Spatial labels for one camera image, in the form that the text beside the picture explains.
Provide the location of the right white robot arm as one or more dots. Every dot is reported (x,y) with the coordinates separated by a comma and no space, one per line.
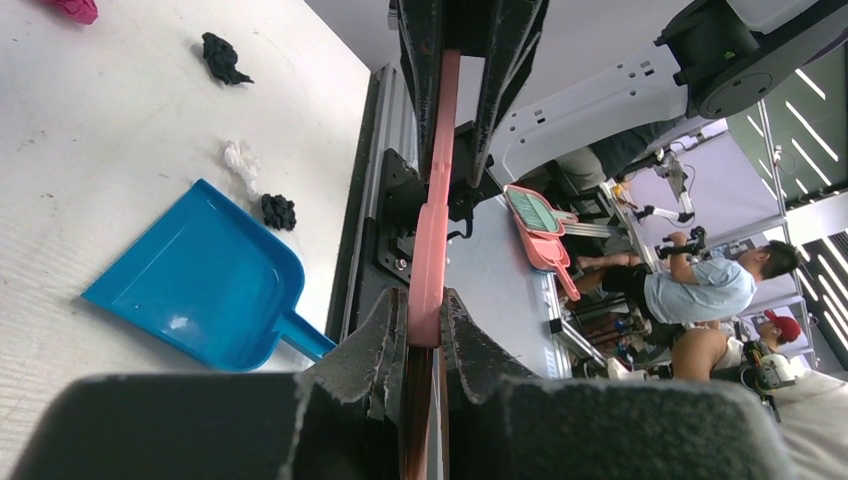
(465,63)

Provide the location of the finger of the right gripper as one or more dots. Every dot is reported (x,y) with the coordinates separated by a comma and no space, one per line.
(421,44)
(513,35)

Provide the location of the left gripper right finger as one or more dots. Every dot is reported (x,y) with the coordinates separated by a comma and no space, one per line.
(477,375)

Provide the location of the white paper scrap near dustpan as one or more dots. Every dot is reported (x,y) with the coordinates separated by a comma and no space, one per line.
(238,157)

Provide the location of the background pink brush dustpan set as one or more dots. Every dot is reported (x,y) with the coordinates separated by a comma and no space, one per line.
(541,227)

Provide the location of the magenta paper scrap centre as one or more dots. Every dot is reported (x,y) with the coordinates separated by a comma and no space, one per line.
(84,12)

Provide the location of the person with red cap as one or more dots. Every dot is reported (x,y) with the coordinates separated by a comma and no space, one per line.
(812,410)

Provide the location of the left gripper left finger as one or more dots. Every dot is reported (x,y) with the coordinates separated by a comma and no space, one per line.
(348,420)

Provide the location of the blue plastic dustpan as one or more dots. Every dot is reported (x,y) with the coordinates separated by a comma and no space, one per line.
(209,280)

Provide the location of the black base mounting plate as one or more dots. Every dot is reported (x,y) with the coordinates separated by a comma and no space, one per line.
(385,196)

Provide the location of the black paper scrap right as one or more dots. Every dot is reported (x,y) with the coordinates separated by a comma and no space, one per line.
(221,60)

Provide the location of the pink hand brush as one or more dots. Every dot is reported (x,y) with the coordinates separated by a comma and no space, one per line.
(427,277)

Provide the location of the seated person light blue shirt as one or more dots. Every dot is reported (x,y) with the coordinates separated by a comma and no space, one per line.
(686,292)

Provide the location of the black paper scrap near dustpan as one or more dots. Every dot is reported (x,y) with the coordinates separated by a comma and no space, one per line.
(278,212)

